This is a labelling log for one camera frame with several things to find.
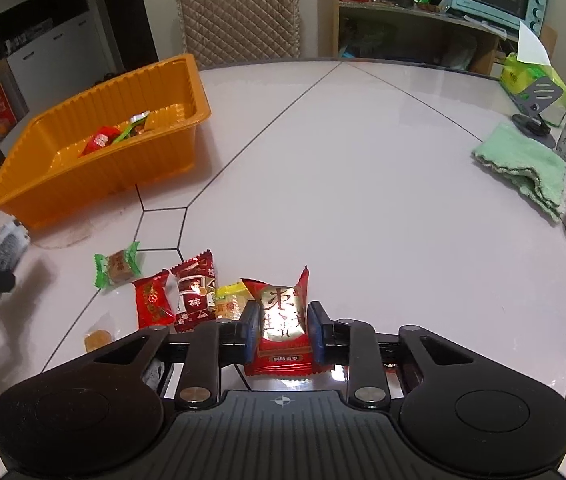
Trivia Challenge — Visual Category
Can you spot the yellow green candy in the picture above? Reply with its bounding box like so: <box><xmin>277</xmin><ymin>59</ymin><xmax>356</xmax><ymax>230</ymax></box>
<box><xmin>214</xmin><ymin>282</ymin><xmax>252</xmax><ymax>321</ymax></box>

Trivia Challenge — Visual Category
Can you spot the red gold candy pack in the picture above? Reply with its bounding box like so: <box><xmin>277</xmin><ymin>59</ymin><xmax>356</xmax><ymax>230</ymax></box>
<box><xmin>133</xmin><ymin>269</ymin><xmax>176</xmax><ymax>330</ymax></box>

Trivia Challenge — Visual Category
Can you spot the dark red patterned candy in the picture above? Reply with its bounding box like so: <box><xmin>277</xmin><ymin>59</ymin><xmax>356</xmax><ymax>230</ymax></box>
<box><xmin>170</xmin><ymin>249</ymin><xmax>217</xmax><ymax>333</ymax></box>

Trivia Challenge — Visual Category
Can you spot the large red gold snack pack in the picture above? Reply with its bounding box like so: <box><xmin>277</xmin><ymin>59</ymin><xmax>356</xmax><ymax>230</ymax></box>
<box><xmin>243</xmin><ymin>268</ymin><xmax>314</xmax><ymax>378</ymax></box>

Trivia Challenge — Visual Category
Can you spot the green brown candy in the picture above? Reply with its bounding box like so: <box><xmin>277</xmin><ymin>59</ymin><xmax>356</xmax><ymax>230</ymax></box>
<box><xmin>94</xmin><ymin>242</ymin><xmax>142</xmax><ymax>289</ymax></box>

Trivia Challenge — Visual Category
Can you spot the red candy pack white label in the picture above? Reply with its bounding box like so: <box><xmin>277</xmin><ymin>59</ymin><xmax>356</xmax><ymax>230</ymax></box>
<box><xmin>81</xmin><ymin>126</ymin><xmax>121</xmax><ymax>156</ymax></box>

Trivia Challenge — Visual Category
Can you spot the black-white snack packet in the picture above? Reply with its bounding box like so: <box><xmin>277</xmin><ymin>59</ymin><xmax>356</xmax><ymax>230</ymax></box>
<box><xmin>0</xmin><ymin>218</ymin><xmax>30</xmax><ymax>299</ymax></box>

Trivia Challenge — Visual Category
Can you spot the grey-blue foil snack pouch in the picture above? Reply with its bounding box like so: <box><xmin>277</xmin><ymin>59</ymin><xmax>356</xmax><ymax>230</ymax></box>
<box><xmin>110</xmin><ymin>110</ymin><xmax>152</xmax><ymax>145</ymax></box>

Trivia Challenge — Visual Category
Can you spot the clear wrapped orange candy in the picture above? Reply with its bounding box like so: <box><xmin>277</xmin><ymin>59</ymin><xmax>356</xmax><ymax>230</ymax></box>
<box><xmin>83</xmin><ymin>312</ymin><xmax>116</xmax><ymax>352</ymax></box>

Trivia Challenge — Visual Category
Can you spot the orange plastic tray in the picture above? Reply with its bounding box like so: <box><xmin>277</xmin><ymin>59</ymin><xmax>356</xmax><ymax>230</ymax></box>
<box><xmin>0</xmin><ymin>53</ymin><xmax>210</xmax><ymax>230</ymax></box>

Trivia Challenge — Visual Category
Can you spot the white cabinet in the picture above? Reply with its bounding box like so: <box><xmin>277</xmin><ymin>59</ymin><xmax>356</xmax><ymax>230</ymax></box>
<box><xmin>0</xmin><ymin>0</ymin><xmax>122</xmax><ymax>113</ymax></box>

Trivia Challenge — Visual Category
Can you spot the green folded cloth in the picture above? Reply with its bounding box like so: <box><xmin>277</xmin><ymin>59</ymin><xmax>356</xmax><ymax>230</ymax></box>
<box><xmin>472</xmin><ymin>122</ymin><xmax>566</xmax><ymax>223</ymax></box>

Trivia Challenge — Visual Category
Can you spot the grey phone stand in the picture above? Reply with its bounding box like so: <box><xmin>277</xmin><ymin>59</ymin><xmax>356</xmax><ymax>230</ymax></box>
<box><xmin>510</xmin><ymin>76</ymin><xmax>564</xmax><ymax>150</ymax></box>

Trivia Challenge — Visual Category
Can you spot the wooden shelf unit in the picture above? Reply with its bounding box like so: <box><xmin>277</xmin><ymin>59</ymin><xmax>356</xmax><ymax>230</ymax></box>
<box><xmin>316</xmin><ymin>0</ymin><xmax>560</xmax><ymax>79</ymax></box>

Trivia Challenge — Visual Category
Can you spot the green tissue pack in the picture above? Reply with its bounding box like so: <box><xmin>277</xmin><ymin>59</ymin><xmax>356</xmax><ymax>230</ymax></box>
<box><xmin>500</xmin><ymin>21</ymin><xmax>566</xmax><ymax>127</ymax></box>

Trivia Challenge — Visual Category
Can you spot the quilted beige chair back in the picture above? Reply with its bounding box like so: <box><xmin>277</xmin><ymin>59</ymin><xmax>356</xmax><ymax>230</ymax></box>
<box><xmin>176</xmin><ymin>0</ymin><xmax>301</xmax><ymax>68</ymax></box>

